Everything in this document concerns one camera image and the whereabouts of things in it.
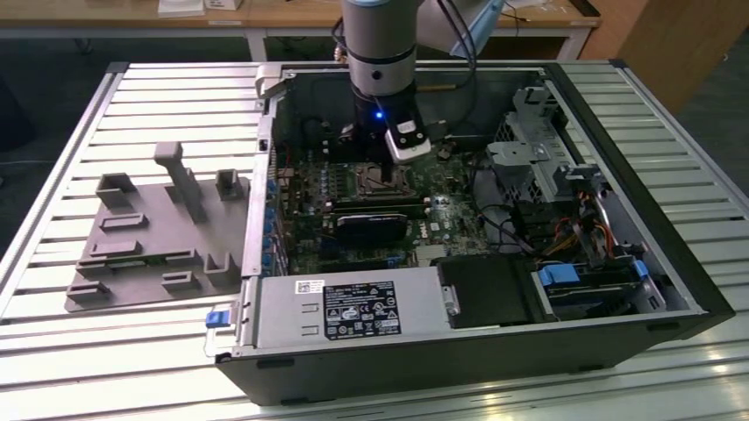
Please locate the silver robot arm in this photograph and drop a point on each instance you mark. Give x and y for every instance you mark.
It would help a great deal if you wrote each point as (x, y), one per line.
(377, 39)

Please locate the CPU socket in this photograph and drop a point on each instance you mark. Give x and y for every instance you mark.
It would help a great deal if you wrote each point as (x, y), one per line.
(350, 193)

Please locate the long black RAM slot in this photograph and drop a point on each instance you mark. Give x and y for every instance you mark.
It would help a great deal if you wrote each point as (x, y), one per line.
(377, 201)
(377, 210)

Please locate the black graphics card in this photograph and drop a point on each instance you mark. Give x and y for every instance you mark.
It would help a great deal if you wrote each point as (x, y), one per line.
(369, 224)

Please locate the green motherboard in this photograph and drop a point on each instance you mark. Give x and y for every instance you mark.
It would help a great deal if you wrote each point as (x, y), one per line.
(450, 210)

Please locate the grey metal drive cage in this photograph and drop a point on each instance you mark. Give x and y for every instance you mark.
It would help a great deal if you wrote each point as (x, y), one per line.
(526, 175)

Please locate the silver chipset heatsink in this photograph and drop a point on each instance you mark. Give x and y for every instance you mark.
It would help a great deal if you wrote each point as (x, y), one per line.
(430, 255)

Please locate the pale blue teach pendant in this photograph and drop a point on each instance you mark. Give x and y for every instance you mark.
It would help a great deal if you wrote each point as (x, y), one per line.
(485, 22)

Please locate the white box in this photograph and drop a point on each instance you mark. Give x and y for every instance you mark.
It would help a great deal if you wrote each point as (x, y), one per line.
(182, 8)
(225, 4)

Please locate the black plastic drive bay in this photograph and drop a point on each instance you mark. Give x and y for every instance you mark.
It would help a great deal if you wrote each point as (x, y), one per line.
(486, 289)

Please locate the grey parts rack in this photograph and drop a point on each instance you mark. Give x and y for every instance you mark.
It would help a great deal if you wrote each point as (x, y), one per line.
(146, 228)

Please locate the grey power supply with label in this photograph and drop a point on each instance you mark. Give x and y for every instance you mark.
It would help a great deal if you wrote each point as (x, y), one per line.
(281, 316)

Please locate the blue disk carrier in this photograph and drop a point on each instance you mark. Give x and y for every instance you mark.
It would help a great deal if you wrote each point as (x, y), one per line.
(556, 274)

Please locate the blue case latch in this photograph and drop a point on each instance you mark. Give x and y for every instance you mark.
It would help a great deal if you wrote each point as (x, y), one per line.
(218, 319)

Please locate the wooden desk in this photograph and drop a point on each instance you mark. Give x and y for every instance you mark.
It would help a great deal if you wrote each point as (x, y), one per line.
(88, 19)

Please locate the wooden cabinet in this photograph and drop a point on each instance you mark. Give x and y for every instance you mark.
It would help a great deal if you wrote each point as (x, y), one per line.
(673, 44)

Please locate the blue plastic tab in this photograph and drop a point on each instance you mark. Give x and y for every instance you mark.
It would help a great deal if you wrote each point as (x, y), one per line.
(641, 269)

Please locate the black open PC case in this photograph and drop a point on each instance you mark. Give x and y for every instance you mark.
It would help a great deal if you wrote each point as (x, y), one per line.
(410, 377)

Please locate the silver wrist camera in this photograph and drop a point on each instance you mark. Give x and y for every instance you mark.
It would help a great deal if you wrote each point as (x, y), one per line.
(410, 140)

